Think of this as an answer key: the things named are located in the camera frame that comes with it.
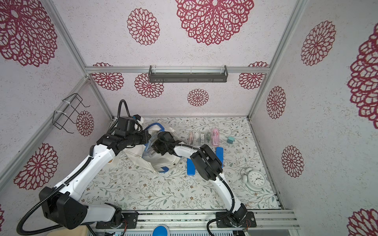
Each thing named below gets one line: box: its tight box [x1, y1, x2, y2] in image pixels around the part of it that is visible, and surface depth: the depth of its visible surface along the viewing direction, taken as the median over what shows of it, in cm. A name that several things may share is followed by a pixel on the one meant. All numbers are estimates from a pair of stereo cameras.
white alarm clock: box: [240, 167, 267, 192], surface depth 85 cm
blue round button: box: [152, 225, 168, 236], surface depth 70 cm
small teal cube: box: [226, 136, 235, 145], surface depth 108 cm
